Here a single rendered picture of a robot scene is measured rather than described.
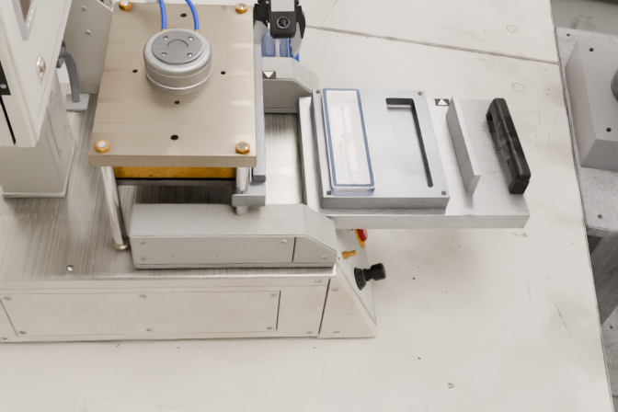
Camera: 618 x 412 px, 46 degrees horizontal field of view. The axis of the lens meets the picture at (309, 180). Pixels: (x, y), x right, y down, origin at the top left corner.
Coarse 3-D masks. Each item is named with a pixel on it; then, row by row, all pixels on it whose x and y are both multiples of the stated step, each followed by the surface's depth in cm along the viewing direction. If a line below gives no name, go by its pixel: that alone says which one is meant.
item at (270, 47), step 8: (264, 40) 144; (272, 40) 144; (280, 40) 145; (264, 48) 143; (272, 48) 143; (280, 48) 143; (264, 56) 141; (272, 56) 141; (280, 56) 141; (288, 56) 142
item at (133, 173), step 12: (120, 168) 84; (132, 168) 84; (144, 168) 84; (156, 168) 84; (168, 168) 84; (180, 168) 84; (192, 168) 84; (204, 168) 85; (216, 168) 85; (228, 168) 85; (120, 180) 85; (132, 180) 85; (144, 180) 86; (156, 180) 86; (168, 180) 86; (180, 180) 86; (192, 180) 86; (204, 180) 86; (216, 180) 86; (228, 180) 87
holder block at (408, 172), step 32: (320, 96) 102; (384, 96) 104; (416, 96) 104; (320, 128) 98; (384, 128) 99; (416, 128) 102; (320, 160) 94; (384, 160) 95; (416, 160) 98; (320, 192) 93; (352, 192) 91; (384, 192) 92; (416, 192) 92; (448, 192) 93
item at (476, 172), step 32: (448, 128) 104; (480, 128) 105; (448, 160) 100; (480, 160) 100; (480, 192) 97; (352, 224) 94; (384, 224) 94; (416, 224) 95; (448, 224) 95; (480, 224) 96; (512, 224) 96
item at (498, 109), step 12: (492, 108) 103; (504, 108) 102; (492, 120) 106; (504, 120) 100; (504, 132) 99; (516, 132) 99; (504, 144) 99; (516, 144) 97; (516, 156) 96; (516, 168) 95; (528, 168) 95; (516, 180) 95; (528, 180) 95; (516, 192) 97
